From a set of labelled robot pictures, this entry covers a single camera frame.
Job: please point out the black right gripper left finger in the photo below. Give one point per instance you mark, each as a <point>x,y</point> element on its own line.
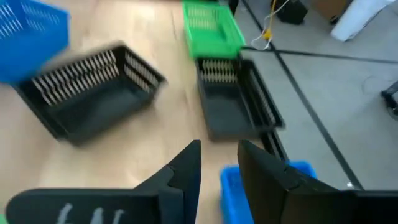
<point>155,205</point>

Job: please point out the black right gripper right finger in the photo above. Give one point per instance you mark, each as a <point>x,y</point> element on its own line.
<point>280,199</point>

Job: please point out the blue plastic basket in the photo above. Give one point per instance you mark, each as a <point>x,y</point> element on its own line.
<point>301,168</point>
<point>31,46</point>
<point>231,193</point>

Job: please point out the black plastic basket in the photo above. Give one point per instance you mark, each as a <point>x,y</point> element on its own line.
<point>102,105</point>
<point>230,115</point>

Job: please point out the green plastic basket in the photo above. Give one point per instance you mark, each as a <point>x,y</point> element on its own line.
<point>214,54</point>
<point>211,40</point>

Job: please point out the black wheeled base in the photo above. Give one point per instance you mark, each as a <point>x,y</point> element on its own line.
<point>390,99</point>

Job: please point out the black floor box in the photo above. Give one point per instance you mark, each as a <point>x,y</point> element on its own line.
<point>290,11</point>

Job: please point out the white plastic cover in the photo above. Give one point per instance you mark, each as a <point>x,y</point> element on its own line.
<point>357,18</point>

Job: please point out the cardboard box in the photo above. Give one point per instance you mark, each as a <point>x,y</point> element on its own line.
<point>329,7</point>

